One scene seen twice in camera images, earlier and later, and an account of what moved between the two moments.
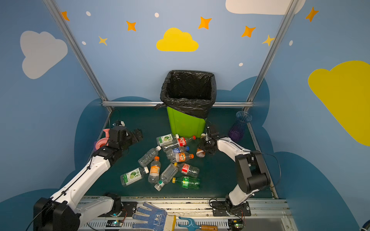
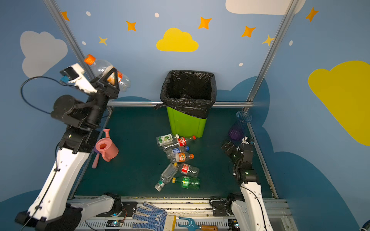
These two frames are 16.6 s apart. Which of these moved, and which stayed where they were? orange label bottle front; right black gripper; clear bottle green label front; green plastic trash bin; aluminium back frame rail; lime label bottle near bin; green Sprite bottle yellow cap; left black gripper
Moved: left black gripper; right black gripper; orange label bottle front
Stayed: lime label bottle near bin; clear bottle green label front; green plastic trash bin; aluminium back frame rail; green Sprite bottle yellow cap
